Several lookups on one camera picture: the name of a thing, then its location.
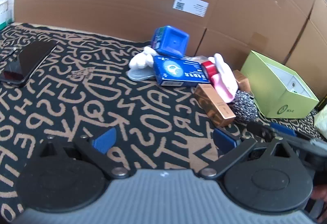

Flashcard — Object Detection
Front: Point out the copper cosmetic box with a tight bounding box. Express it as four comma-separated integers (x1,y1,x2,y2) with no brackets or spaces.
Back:
233,70,252,94
194,84,236,127

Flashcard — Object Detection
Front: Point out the steel wool scrubber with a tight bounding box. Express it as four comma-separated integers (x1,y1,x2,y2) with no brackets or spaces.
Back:
229,90,258,123

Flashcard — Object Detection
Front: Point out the red tape roll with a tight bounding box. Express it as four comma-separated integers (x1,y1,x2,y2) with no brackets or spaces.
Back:
201,61,218,81

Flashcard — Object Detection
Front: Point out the blue medicine box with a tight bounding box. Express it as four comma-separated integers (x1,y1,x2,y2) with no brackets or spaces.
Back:
153,56,210,87

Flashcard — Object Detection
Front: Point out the blue square plastic container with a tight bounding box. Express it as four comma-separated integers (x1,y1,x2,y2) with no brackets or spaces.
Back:
151,25,189,58

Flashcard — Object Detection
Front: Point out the pale green plastic bag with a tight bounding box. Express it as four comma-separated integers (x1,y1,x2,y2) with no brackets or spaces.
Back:
314,107,327,138

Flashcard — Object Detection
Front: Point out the patterned black tan blanket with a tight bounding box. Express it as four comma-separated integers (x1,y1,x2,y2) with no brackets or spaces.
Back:
1,24,326,223

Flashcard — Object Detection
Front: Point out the green cardboard box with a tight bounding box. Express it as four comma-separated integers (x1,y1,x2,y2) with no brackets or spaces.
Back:
241,51,319,119

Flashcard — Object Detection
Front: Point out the clear plastic case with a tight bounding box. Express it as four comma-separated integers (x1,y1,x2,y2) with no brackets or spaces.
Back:
127,67,155,82

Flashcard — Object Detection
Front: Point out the clear bag of sticks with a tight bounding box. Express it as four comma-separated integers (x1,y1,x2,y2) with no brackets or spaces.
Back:
186,55,209,64

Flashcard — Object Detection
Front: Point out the black smartphone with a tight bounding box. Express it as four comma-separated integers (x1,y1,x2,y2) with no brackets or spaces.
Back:
1,41,57,87

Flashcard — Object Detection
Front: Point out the white shipping label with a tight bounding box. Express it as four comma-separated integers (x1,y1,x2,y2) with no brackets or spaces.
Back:
172,0,209,17

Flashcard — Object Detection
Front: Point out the large brown cardboard sheet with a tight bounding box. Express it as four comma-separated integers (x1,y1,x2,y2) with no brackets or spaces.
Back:
15,0,326,98

